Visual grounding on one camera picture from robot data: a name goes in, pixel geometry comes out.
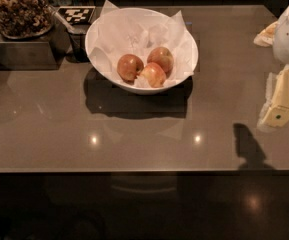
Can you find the white bowl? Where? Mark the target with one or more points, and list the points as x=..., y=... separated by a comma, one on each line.
x=144, y=87

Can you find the left red apple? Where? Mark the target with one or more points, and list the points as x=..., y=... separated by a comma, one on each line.
x=129, y=66

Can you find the back red apple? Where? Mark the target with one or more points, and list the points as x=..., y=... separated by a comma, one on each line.
x=163, y=57

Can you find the front red apple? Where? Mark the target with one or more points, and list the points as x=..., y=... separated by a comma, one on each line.
x=153, y=74

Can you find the red apple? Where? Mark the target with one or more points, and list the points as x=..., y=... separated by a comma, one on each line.
x=153, y=74
x=129, y=66
x=163, y=57

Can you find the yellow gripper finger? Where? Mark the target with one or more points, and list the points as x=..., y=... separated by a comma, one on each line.
x=266, y=36
x=275, y=111

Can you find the dark metal box stand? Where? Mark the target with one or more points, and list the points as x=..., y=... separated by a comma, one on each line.
x=41, y=53

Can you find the white paper liner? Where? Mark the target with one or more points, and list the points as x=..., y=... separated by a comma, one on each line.
x=134, y=37

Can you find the dark scoop with handle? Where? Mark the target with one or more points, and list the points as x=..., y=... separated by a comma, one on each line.
x=76, y=36

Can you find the black white marker tag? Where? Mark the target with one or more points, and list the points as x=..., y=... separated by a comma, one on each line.
x=77, y=14

